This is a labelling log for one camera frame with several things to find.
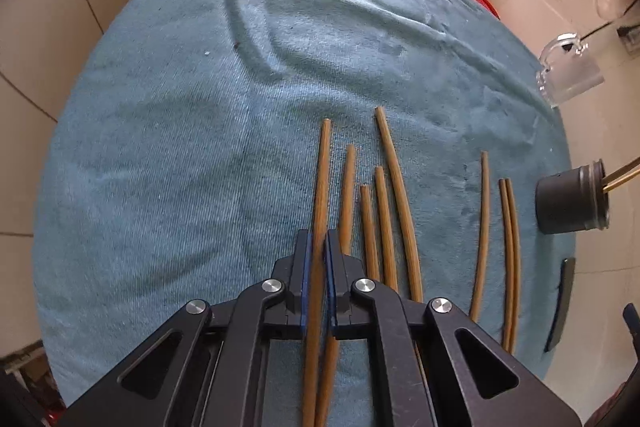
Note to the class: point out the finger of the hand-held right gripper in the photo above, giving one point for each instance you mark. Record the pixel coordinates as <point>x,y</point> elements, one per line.
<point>631,322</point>

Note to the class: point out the dark flat bar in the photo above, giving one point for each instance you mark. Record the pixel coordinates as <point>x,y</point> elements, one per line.
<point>561,302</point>

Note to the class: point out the black chopstick holder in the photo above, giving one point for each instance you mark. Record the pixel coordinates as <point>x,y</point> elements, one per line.
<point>565,202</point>

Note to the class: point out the clear glass mug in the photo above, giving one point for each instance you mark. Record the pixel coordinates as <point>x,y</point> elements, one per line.
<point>570,77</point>

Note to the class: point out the wooden chopstick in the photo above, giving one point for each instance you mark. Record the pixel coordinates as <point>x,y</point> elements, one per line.
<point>622,182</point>
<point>321,187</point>
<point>622,169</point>

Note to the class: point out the row of brown chopsticks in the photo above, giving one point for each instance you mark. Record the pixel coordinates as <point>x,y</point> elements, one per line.
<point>395,187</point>

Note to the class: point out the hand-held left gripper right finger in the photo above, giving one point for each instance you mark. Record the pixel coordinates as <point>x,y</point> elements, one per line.
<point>330,297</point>

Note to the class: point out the blue towel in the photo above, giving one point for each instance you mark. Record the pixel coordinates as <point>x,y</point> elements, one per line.
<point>200,132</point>

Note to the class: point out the white kitchen cabinet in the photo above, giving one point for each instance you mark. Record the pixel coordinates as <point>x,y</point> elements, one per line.
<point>45,37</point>

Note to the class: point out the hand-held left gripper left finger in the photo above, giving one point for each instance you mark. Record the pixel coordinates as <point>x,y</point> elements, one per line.
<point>305,287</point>

